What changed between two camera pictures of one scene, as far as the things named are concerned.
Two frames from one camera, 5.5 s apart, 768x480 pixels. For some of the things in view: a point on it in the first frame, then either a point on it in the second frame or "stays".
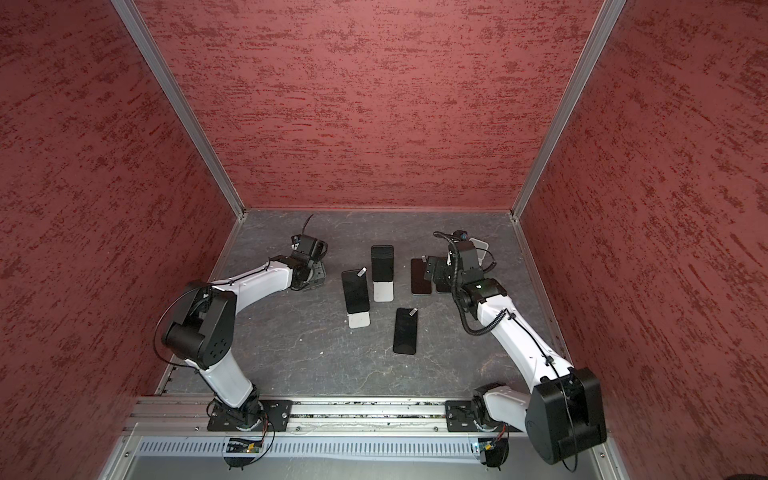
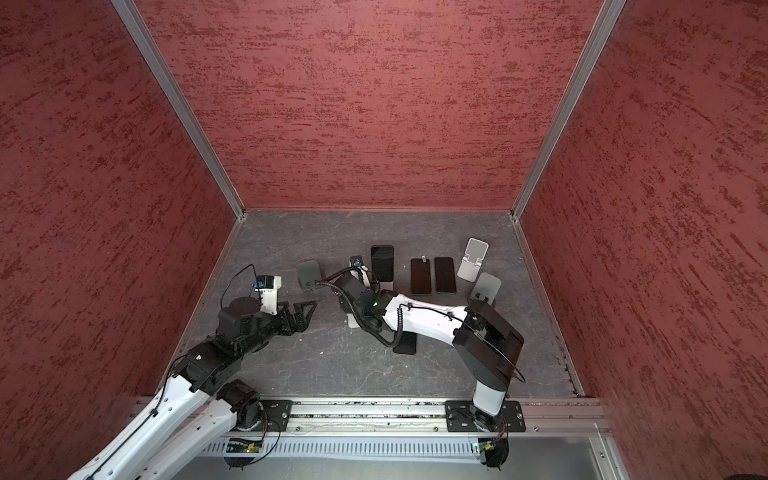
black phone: (382, 263) stays
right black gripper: (440, 265) to (345, 306)
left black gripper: (319, 270) to (301, 322)
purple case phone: (405, 331) stays
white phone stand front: (359, 320) stays
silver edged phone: (419, 285) stays
